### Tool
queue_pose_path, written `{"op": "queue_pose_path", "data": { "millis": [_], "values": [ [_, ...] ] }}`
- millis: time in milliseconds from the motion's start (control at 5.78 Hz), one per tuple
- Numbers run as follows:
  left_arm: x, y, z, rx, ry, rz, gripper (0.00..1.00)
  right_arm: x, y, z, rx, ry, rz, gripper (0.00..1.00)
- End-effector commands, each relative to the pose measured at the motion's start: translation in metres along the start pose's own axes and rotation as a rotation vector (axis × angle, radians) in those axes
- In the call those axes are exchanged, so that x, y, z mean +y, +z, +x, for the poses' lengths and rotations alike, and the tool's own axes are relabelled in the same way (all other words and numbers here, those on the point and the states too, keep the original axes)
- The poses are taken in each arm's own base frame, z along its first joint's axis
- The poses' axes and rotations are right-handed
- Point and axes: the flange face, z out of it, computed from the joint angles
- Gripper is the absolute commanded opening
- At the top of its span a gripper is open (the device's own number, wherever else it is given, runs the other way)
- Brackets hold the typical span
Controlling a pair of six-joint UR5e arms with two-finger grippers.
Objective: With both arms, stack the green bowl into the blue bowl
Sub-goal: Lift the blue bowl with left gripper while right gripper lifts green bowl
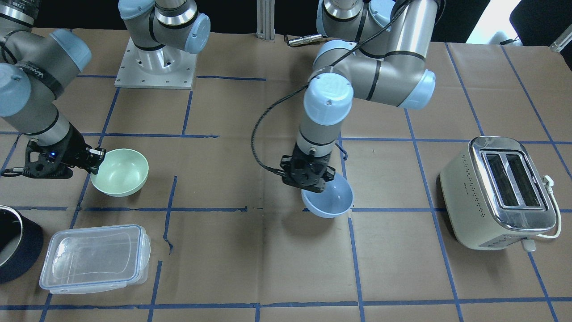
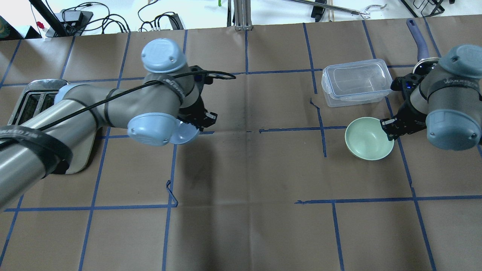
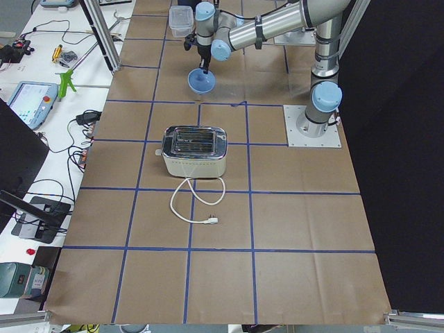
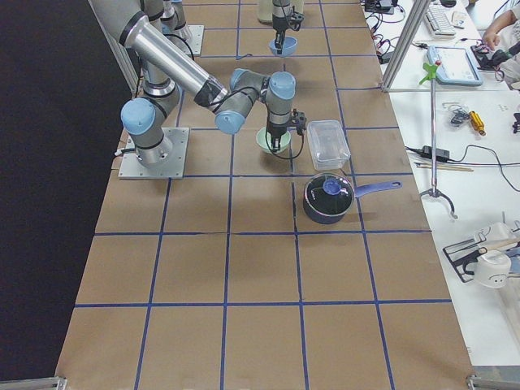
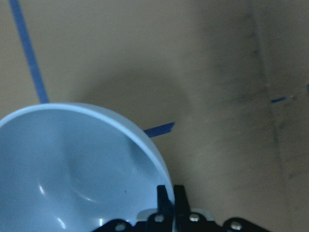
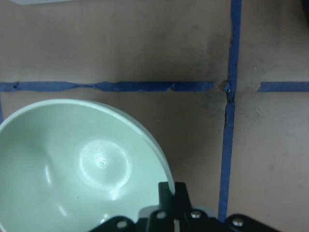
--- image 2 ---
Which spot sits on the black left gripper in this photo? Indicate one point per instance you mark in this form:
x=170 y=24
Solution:
x=194 y=110

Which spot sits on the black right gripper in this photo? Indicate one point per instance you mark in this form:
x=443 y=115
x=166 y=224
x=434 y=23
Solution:
x=409 y=117

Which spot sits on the blue bowl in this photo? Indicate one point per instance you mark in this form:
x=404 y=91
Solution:
x=183 y=133

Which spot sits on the green bowl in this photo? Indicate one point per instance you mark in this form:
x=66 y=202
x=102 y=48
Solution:
x=365 y=139

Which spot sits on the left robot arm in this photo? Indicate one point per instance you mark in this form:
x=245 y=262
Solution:
x=166 y=108

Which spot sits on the clear plastic lidded container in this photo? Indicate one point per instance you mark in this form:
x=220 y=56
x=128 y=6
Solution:
x=356 y=83

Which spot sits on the dark blue pot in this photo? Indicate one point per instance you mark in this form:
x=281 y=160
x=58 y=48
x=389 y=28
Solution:
x=425 y=63

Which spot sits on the black monitor stand base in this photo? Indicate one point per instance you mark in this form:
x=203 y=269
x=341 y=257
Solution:
x=77 y=31

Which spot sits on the black power adapter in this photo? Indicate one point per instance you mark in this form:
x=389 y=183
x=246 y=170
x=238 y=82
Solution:
x=71 y=18

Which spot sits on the cream chrome toaster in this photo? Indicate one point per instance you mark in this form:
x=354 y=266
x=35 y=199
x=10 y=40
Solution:
x=33 y=109

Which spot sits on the aluminium frame post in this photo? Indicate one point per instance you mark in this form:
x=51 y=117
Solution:
x=239 y=15

